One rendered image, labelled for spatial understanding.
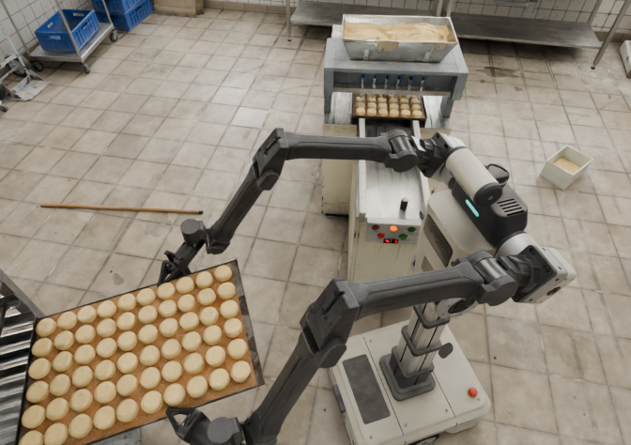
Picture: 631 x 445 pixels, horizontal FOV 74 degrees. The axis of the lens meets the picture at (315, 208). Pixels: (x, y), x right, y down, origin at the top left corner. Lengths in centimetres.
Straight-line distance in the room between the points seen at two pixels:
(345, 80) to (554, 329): 185
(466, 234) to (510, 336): 159
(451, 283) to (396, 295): 13
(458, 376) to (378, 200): 91
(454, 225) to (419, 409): 113
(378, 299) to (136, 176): 296
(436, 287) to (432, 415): 131
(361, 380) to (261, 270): 101
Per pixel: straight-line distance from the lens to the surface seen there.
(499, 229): 115
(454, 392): 220
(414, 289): 85
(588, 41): 548
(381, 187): 204
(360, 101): 245
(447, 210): 124
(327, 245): 284
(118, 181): 359
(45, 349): 141
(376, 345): 221
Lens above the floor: 224
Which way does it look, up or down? 47 degrees down
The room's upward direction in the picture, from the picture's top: straight up
